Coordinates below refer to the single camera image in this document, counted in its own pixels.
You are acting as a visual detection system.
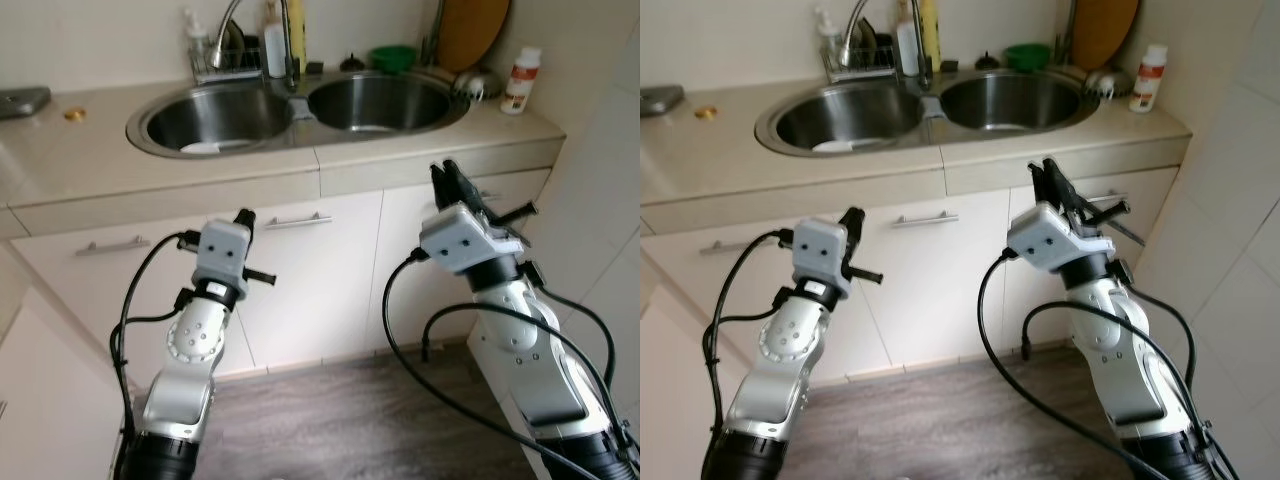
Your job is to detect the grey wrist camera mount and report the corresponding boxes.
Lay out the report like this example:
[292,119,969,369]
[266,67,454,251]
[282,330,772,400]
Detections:
[793,218,851,299]
[418,203,526,274]
[195,220,251,292]
[1005,200,1113,277]

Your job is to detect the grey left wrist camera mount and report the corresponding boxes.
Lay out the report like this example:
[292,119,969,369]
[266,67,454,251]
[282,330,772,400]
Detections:
[793,218,851,299]
[195,220,251,292]

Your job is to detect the stainless steel double sink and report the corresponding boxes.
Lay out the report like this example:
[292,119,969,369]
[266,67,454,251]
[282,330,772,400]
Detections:
[755,68,1099,158]
[126,70,471,159]

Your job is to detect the dark long utensil handle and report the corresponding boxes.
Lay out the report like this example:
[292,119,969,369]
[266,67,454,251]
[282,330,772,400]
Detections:
[422,0,448,69]
[1058,0,1079,66]

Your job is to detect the plain white plastic bottle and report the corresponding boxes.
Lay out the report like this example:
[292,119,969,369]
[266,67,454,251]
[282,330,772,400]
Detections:
[262,5,288,79]
[895,3,921,76]

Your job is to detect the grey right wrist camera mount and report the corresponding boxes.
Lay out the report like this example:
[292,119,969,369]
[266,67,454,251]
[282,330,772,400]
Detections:
[1005,200,1113,277]
[418,203,526,274]

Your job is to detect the steel flexible kitchen faucet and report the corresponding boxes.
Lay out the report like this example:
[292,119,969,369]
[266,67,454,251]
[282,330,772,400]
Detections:
[840,0,936,91]
[210,0,303,93]

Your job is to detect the steel wire sink rack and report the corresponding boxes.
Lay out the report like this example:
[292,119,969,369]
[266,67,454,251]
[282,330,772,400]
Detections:
[190,40,266,84]
[822,38,898,83]

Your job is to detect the green plastic bowl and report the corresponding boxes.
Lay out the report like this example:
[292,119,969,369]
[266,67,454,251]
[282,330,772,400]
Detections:
[368,44,418,74]
[1003,42,1053,73]

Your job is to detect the round wooden cutting board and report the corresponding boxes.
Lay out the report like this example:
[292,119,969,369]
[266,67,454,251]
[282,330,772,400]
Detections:
[1070,0,1141,71]
[435,0,513,73]

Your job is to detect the silver coffee machine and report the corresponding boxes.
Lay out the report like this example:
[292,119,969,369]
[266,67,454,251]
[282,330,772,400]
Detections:
[0,87,53,121]
[640,85,686,116]

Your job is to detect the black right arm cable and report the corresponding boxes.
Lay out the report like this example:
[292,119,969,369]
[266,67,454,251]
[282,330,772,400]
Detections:
[977,250,1241,480]
[380,250,641,480]

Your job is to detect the white bottle with red label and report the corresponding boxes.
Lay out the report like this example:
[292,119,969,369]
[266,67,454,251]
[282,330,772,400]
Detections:
[1128,43,1169,114]
[500,46,543,116]

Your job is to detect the clear pump dispenser bottle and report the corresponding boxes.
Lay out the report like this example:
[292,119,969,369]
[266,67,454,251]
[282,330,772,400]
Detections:
[183,8,211,71]
[815,8,843,69]

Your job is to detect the white cabinet door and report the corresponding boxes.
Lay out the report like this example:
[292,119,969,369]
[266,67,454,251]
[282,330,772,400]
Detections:
[365,168,553,351]
[205,190,386,369]
[838,188,1013,369]
[8,212,256,379]
[640,300,721,480]
[645,212,886,381]
[1000,165,1181,351]
[0,290,131,480]

